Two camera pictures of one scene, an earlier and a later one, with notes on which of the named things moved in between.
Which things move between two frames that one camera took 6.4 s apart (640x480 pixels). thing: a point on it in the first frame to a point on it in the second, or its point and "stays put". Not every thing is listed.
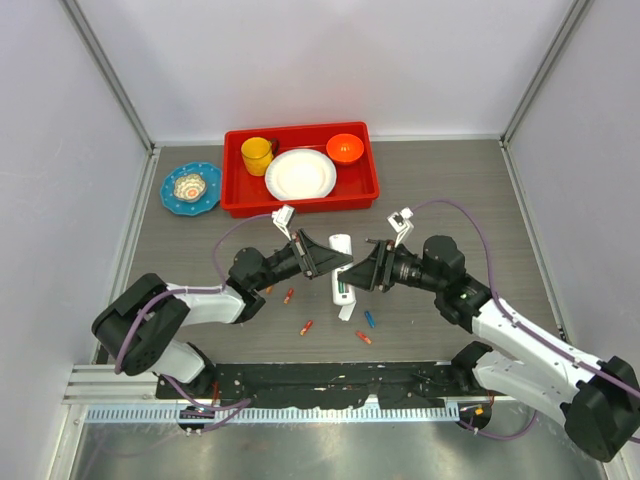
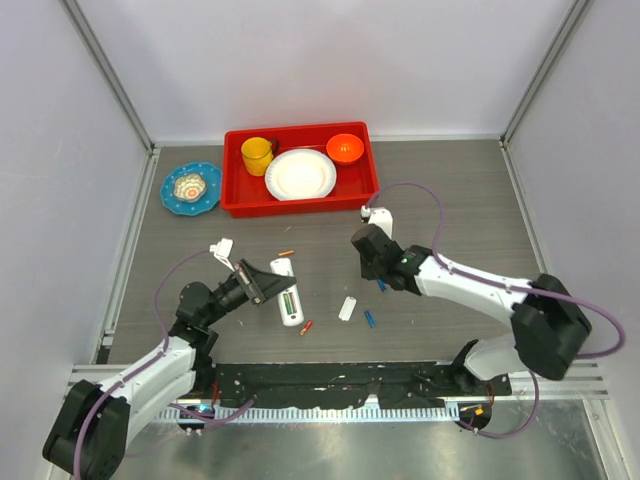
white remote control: [342, 293] to [289, 297]
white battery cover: [346, 312] stays put
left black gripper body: [300, 250] to [244, 276]
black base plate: [334, 385] stays put
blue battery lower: [370, 319] stays put
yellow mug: [257, 154] stays put
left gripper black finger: [323, 258] to [269, 285]
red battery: [306, 328] stays put
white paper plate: [298, 174] stays put
